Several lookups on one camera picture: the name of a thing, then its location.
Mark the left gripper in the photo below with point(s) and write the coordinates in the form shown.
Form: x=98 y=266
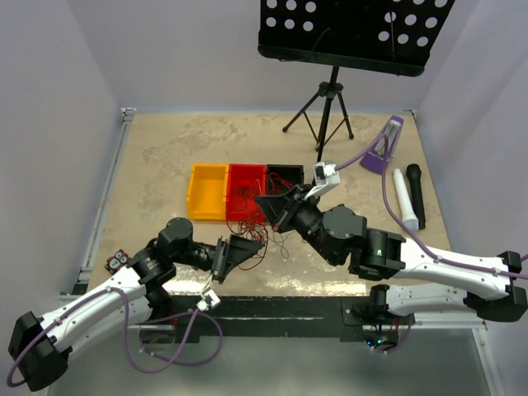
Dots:
x=229 y=255

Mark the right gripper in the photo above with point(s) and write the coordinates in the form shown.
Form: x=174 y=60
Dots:
x=274 y=206

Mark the red plastic bin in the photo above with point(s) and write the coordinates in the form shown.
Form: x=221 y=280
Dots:
x=246 y=181

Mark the orange plastic bin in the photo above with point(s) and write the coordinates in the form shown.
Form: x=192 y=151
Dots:
x=207 y=191

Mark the black plastic bin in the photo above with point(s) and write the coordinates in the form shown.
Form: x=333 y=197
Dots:
x=280 y=178

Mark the small brown cable clump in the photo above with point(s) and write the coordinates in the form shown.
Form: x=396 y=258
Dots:
x=244 y=199

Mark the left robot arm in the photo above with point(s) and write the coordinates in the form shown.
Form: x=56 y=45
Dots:
x=41 y=346

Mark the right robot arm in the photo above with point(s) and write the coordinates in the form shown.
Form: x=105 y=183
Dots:
x=410 y=278

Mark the purple metronome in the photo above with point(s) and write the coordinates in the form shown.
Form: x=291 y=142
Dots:
x=375 y=159

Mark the small printed sticker card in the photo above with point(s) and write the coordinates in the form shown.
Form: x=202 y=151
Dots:
x=119 y=259

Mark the white microphone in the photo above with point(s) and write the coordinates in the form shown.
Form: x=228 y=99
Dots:
x=408 y=216

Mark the black microphone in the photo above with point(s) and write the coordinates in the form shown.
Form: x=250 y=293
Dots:
x=414 y=176

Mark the black music stand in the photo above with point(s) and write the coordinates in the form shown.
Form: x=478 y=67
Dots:
x=392 y=37

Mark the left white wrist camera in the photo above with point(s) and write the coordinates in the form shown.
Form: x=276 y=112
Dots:
x=208 y=298

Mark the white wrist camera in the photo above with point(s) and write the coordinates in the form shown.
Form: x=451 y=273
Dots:
x=326 y=178
x=208 y=298

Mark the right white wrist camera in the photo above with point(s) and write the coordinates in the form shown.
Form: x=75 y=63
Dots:
x=326 y=178

